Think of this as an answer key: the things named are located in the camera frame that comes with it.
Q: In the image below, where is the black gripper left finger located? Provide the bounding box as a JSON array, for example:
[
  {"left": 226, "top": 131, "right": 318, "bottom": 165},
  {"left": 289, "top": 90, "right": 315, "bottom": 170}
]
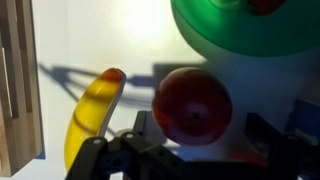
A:
[{"left": 133, "top": 110, "right": 149, "bottom": 137}]

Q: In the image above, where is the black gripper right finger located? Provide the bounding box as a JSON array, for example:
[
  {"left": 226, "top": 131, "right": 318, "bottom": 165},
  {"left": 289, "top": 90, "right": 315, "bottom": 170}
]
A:
[{"left": 244, "top": 112, "right": 284, "bottom": 158}]

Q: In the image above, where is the red apple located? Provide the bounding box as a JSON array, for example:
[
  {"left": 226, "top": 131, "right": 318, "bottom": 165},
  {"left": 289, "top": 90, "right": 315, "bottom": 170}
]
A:
[{"left": 151, "top": 66, "right": 233, "bottom": 147}]

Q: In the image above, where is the green translucent bowl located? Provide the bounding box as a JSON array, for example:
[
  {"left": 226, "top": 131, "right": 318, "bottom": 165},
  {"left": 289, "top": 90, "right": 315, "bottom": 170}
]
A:
[{"left": 169, "top": 0, "right": 320, "bottom": 58}]

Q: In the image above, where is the yellow banana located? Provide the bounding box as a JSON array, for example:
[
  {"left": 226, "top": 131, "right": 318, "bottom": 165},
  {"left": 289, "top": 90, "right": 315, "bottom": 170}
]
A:
[{"left": 63, "top": 67, "right": 127, "bottom": 173}]

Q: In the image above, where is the light wooden tray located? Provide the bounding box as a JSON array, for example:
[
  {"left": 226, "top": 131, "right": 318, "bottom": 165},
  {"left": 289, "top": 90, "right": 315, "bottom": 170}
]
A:
[{"left": 0, "top": 0, "right": 44, "bottom": 178}]

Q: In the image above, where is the red strawberry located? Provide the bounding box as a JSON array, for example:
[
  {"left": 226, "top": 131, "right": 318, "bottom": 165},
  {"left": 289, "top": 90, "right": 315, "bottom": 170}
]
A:
[{"left": 249, "top": 0, "right": 288, "bottom": 16}]

